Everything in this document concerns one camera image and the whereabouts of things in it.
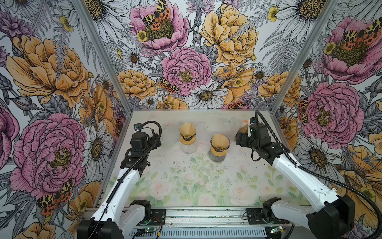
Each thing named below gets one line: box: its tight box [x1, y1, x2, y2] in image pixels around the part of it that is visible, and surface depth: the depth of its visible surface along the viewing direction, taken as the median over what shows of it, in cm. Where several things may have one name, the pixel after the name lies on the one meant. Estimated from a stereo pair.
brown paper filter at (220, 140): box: [211, 133, 230, 149], surface depth 87 cm
